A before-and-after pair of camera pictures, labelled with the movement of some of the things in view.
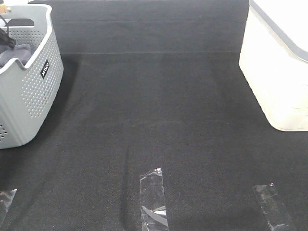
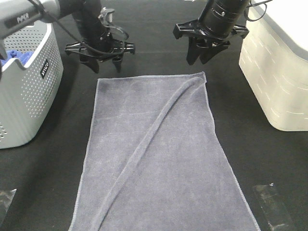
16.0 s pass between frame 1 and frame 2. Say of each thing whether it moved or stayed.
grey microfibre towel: moved
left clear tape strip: stayed
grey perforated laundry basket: stayed
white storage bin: stayed
